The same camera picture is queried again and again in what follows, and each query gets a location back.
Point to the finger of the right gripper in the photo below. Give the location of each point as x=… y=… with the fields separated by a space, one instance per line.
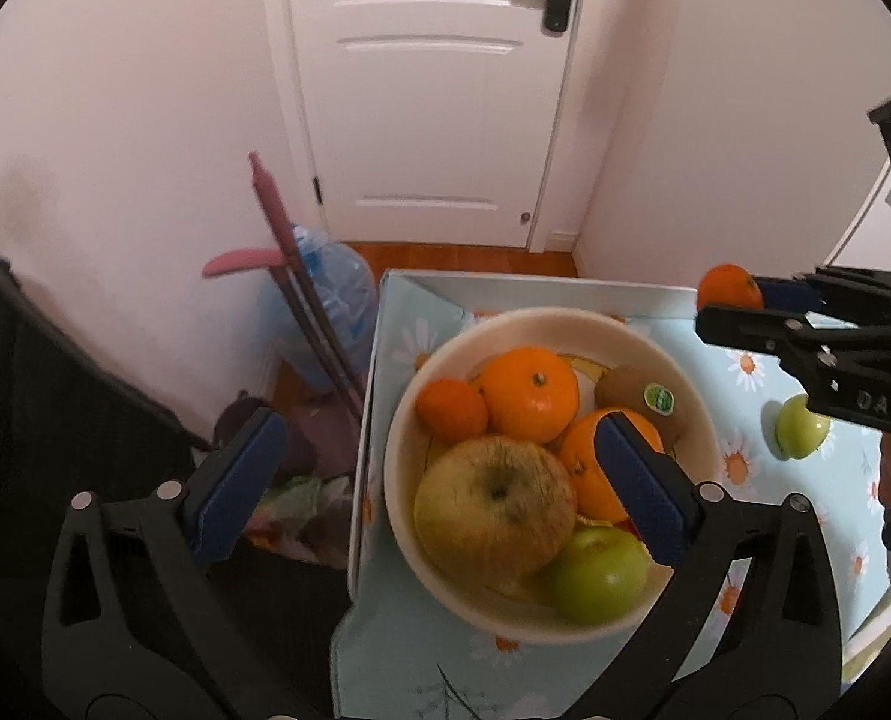
x=780 y=333
x=829 y=290

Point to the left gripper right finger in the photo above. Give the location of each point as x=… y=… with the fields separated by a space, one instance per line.
x=748 y=624

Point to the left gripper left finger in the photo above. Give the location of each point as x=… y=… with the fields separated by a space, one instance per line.
x=131 y=627

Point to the small tangerine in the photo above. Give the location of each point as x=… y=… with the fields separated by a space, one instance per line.
x=729 y=285
x=531 y=393

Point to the green apple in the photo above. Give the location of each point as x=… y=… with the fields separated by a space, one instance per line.
x=800 y=431
x=599 y=576

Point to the brown kiwi with sticker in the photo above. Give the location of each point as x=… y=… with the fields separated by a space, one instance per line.
x=632 y=389

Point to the large orange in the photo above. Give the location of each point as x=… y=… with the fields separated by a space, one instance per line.
x=596 y=499

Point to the brownish old apple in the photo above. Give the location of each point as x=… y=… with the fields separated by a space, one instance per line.
x=494 y=510

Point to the small tangerine edge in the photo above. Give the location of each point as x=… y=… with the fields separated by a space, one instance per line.
x=452 y=410

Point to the cream cartoon bowl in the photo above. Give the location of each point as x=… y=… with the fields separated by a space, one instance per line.
x=593 y=341

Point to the black hanging jacket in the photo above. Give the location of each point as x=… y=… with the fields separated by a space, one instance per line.
x=67 y=426

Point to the daisy print tablecloth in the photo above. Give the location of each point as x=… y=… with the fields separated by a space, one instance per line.
x=401 y=654

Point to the white panel door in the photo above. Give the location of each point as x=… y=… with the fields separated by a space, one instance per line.
x=443 y=121

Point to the pink broom handle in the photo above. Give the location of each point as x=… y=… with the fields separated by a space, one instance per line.
x=284 y=264

